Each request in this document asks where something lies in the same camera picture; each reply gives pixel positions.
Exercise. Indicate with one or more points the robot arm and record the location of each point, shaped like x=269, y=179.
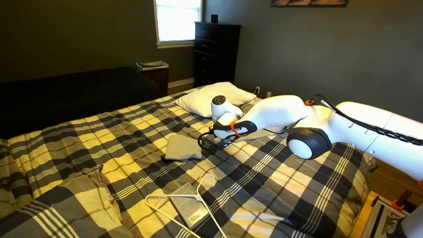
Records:
x=350, y=129

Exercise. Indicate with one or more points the folded grey cloth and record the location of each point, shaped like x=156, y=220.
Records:
x=182, y=147

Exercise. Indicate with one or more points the white pillow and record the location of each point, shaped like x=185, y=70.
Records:
x=201, y=97

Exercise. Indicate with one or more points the black chest of drawers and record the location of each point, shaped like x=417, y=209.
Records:
x=214, y=53

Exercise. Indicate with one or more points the brown laundry hamper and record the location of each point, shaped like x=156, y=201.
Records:
x=155, y=74

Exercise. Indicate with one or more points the white plastic clothes hanger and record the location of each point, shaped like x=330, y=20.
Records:
x=198, y=197

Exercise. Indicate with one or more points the yellow grey plaid bedspread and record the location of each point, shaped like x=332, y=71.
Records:
x=264, y=185

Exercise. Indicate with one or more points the grey book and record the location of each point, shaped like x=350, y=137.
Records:
x=189, y=206

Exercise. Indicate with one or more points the small black box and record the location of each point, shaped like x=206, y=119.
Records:
x=214, y=18

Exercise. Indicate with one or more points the window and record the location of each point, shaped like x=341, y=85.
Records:
x=177, y=20

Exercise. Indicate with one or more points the yellow grey plaid pillow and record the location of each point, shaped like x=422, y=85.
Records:
x=79, y=205

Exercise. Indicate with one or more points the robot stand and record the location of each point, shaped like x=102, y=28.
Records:
x=380, y=216

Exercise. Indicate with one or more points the orange black clamp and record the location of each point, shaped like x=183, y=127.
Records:
x=400, y=201

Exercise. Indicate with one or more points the framed wall picture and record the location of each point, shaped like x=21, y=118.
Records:
x=309, y=2

